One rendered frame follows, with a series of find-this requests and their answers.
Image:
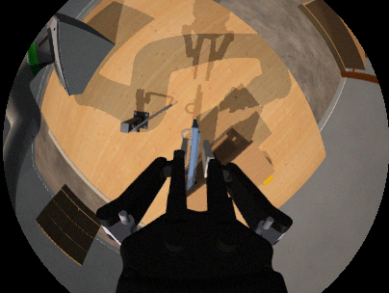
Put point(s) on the yellow tape measure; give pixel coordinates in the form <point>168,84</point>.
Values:
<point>268,180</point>

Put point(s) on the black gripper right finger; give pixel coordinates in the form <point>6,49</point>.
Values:
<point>260,215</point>

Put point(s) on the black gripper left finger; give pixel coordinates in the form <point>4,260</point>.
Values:
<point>120,217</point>

